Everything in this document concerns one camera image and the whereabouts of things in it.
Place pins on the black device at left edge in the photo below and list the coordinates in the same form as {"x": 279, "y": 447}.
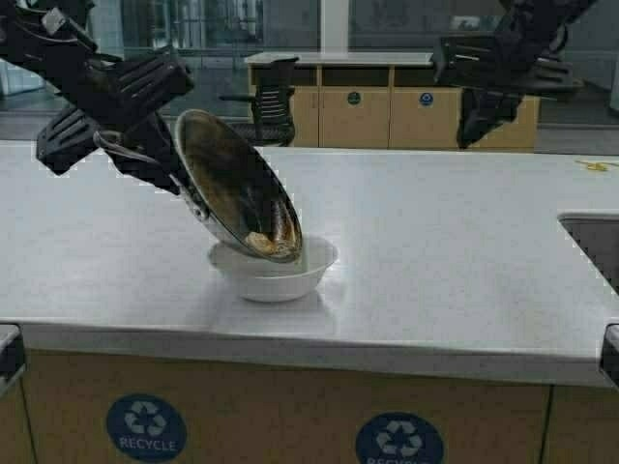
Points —
{"x": 12, "y": 354}

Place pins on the left blue recycle sticker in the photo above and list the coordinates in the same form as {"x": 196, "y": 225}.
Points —
{"x": 146, "y": 428}

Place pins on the right blue recycle sticker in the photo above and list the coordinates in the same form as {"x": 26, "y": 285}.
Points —
{"x": 399, "y": 437}

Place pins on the steel sink basin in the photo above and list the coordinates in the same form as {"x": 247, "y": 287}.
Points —
{"x": 597, "y": 236}

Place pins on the black device at right edge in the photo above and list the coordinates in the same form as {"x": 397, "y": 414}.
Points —
{"x": 609, "y": 361}

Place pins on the steel frying pan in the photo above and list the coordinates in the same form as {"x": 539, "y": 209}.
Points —
{"x": 230, "y": 189}

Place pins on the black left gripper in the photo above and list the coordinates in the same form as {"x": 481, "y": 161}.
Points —
{"x": 108, "y": 93}

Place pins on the black office chair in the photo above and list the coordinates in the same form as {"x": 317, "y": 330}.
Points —
{"x": 272, "y": 119}

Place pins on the raw grey shrimp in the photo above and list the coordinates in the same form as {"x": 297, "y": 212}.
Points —
{"x": 261, "y": 243}

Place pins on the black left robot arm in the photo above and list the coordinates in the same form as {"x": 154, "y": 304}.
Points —
{"x": 29, "y": 31}

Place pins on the black device at edge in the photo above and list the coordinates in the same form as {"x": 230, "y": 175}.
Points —
{"x": 12, "y": 354}
{"x": 609, "y": 361}

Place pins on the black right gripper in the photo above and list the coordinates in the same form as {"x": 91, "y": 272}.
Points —
{"x": 495, "y": 73}

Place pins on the blue recycle sticker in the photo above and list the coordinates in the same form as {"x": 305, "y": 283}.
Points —
{"x": 146, "y": 428}
{"x": 399, "y": 437}

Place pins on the yellow scrap on counter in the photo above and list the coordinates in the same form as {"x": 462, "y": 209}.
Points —
{"x": 597, "y": 165}

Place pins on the far wooden recycling station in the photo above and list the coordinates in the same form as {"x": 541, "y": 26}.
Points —
{"x": 368, "y": 100}

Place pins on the white serving bowl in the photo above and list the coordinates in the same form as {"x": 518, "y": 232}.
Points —
{"x": 263, "y": 281}

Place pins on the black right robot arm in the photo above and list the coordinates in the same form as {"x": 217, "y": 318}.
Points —
{"x": 542, "y": 20}

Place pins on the wooden recycle counter cabinet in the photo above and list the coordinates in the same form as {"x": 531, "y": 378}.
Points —
{"x": 247, "y": 413}

